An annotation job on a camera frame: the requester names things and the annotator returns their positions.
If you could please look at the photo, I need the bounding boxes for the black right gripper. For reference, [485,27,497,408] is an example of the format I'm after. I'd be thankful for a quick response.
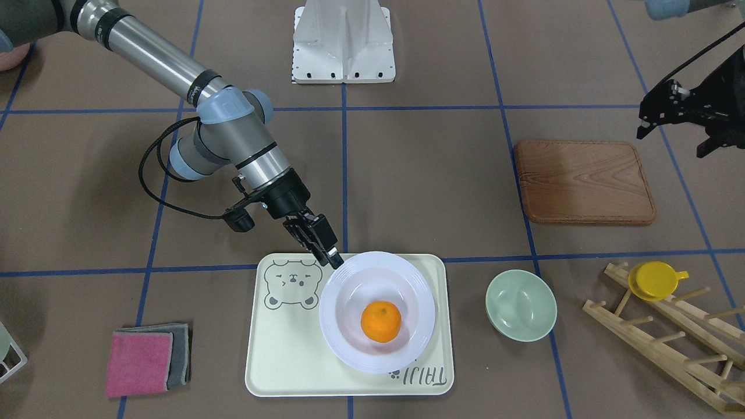
[224,169,344,269]

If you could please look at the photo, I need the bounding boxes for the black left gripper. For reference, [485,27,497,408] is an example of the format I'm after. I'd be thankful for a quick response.
[636,47,744,158]

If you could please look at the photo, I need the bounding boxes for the white plate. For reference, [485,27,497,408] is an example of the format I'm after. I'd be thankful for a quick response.
[318,251,437,374]

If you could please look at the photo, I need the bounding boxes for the orange fruit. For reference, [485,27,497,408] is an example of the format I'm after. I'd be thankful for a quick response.
[360,300,402,344]

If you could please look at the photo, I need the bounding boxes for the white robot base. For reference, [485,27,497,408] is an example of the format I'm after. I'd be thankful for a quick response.
[291,1,396,84]

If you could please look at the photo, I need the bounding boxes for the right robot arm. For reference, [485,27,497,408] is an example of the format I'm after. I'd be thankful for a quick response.
[2,1,343,269]

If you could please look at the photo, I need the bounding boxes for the cream plastic tray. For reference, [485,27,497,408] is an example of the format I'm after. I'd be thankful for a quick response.
[244,251,455,397]

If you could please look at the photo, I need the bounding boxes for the wooden tray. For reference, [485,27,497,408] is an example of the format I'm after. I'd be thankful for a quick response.
[513,140,657,226]

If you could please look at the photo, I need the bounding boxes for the yellow mug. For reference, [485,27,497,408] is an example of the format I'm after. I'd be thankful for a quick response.
[627,261,689,301]

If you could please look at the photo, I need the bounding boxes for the green bowl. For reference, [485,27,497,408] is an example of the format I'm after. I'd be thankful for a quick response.
[485,269,557,343]

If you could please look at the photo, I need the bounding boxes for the pink and grey cloths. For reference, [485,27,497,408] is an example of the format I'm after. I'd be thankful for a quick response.
[105,323,190,399]

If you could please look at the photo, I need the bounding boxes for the wooden peg rack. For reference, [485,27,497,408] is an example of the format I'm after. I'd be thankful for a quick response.
[582,263,744,417]

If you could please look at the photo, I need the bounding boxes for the green plastic cup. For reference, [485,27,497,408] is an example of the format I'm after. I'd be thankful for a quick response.
[0,322,12,362]

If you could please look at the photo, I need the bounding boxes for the pink bowl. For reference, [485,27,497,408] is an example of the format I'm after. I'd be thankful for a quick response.
[0,43,30,72]

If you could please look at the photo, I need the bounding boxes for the white wire cup rack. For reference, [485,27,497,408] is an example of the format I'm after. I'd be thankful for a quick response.
[1,338,29,384]

